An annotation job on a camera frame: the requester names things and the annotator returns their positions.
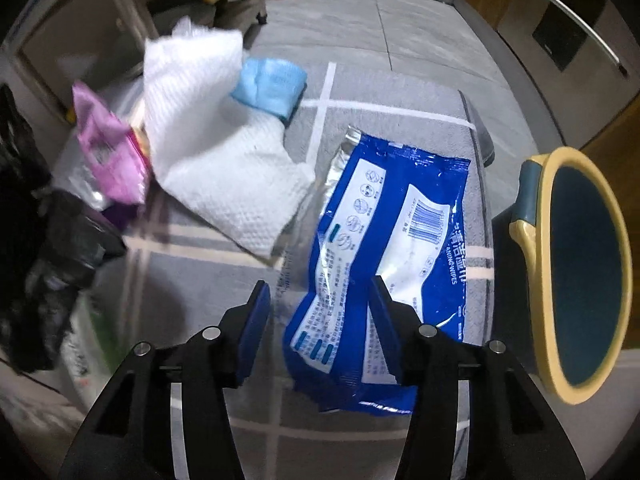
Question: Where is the stainless steel appliance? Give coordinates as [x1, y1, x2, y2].
[497, 0, 640, 141]

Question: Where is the blue face mask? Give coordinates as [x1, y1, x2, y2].
[231, 58, 308, 123]

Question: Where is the white paper towel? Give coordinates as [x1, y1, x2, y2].
[142, 16, 317, 256]

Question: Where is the purple packet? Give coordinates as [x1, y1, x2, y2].
[102, 200, 146, 233]

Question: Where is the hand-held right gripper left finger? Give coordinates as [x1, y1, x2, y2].
[59, 280, 273, 480]

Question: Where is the blue wet wipes packet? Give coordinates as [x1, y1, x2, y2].
[282, 126, 473, 417]

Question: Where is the grey striped mat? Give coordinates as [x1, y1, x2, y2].
[50, 60, 501, 480]

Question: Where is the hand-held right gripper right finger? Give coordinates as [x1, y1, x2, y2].
[370, 276, 586, 480]

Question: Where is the white plastic bag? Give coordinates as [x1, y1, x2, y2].
[60, 285, 132, 411]

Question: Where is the clear plastic wrapper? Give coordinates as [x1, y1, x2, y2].
[54, 160, 113, 211]

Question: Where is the black plastic bag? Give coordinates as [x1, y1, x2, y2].
[0, 85, 126, 373]

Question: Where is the teal bin with yellow rim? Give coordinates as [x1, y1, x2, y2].
[509, 146, 633, 405]

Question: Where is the steel appliance handle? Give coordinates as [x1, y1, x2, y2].
[515, 0, 630, 78]

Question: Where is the metal kitchen rack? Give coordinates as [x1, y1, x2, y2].
[0, 0, 268, 126]

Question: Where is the pink packet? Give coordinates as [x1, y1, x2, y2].
[71, 81, 153, 206]

